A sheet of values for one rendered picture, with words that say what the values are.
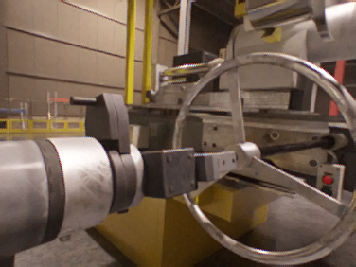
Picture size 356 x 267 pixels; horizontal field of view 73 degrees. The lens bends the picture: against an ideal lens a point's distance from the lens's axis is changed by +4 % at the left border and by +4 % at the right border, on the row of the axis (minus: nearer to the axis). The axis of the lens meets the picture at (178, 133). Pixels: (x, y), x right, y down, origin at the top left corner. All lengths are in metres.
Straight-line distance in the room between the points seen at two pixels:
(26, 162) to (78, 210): 0.05
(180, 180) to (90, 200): 0.09
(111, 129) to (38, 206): 0.09
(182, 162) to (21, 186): 0.14
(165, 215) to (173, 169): 1.08
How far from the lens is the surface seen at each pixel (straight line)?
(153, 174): 0.25
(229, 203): 1.17
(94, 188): 0.22
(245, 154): 0.44
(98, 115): 0.27
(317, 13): 1.01
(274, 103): 1.39
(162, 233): 1.36
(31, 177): 0.21
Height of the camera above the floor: 0.94
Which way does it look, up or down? 5 degrees down
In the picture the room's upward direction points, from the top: 3 degrees clockwise
